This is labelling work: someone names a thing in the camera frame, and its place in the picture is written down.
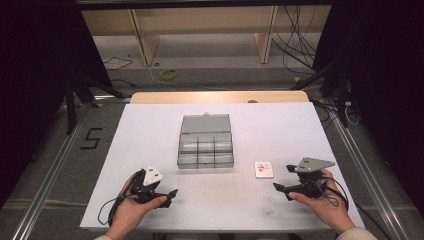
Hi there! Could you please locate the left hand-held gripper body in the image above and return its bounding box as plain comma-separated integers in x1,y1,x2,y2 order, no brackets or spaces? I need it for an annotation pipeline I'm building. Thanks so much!
130,164,165,205

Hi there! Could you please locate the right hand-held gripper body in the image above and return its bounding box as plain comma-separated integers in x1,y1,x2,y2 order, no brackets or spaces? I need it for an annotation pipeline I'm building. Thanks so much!
293,156,336,201

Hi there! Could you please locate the person's left hand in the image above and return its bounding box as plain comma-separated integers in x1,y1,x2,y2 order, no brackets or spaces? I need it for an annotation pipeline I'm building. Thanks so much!
105,170,168,240

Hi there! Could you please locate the person's right hand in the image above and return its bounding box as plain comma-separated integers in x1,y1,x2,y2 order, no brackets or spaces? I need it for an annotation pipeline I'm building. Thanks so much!
288,168,356,235

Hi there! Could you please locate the small white square card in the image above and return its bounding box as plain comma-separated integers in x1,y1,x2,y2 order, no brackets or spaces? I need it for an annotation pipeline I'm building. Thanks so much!
254,161,275,180

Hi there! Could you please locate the clear plastic compartment box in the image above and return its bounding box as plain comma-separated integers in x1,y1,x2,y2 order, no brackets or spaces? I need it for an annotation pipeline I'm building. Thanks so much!
176,112,235,170

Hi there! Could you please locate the black metal stand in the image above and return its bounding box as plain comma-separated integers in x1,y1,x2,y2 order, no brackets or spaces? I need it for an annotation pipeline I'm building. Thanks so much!
289,58,351,128
63,68,125,136

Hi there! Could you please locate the yellow tape roll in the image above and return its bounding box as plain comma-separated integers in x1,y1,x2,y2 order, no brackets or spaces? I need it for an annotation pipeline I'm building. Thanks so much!
159,68,179,81

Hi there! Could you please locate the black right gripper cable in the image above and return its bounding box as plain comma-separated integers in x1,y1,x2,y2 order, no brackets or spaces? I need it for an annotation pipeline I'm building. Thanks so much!
313,175,392,240

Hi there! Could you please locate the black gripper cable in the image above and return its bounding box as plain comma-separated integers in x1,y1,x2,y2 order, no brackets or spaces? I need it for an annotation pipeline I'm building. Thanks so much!
313,175,392,240
97,193,138,228

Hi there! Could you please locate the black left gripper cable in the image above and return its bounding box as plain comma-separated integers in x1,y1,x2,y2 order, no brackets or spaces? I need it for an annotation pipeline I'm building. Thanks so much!
97,193,138,228

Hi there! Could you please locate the aluminium rail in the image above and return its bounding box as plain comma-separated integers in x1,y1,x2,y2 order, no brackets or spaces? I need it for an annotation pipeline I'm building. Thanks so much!
328,106,412,240
11,94,133,240

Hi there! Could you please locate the thin black floor cable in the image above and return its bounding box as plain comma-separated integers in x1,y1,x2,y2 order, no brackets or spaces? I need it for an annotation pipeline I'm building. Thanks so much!
102,55,137,88

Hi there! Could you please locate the bundle of black cables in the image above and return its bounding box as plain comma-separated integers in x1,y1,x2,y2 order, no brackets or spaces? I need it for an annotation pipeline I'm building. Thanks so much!
270,4,321,76

